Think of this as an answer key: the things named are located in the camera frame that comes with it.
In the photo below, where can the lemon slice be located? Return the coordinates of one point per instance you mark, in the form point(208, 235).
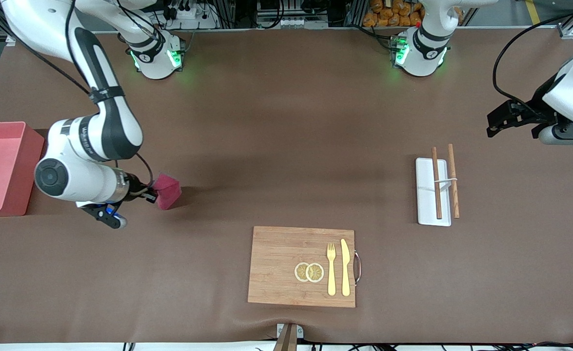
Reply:
point(299, 272)
point(315, 273)

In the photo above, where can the white power strip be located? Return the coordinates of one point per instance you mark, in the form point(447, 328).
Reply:
point(188, 14)

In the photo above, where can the brown wooden rod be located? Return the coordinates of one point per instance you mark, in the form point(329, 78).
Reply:
point(454, 195)
point(436, 195)

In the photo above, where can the red cloth grey underside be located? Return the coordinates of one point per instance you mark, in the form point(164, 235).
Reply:
point(169, 192)

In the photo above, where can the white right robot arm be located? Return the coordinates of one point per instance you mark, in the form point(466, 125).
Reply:
point(71, 180)

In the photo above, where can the orange bread pile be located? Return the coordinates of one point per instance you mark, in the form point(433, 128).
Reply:
point(388, 14)

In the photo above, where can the yellow fork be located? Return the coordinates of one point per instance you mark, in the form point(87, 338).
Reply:
point(331, 278)

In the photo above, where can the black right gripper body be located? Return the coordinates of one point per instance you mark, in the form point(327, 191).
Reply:
point(137, 191)

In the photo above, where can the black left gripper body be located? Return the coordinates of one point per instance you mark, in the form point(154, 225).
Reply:
point(535, 111)

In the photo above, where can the pink plastic bin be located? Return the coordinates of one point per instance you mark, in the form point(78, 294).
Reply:
point(3, 180)

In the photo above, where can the brown table cover mat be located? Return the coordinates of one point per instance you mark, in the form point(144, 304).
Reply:
point(266, 146)

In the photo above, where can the wooden cutting board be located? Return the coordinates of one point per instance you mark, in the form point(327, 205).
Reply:
point(276, 268)

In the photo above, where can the yellow knife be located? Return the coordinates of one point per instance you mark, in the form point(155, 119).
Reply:
point(345, 268)

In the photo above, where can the white rack base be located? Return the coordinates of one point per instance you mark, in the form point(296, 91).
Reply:
point(425, 195)

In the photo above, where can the brown mount post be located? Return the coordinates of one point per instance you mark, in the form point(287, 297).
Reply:
point(286, 341)

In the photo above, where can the grey metal mount plate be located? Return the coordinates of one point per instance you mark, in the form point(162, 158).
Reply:
point(300, 331)

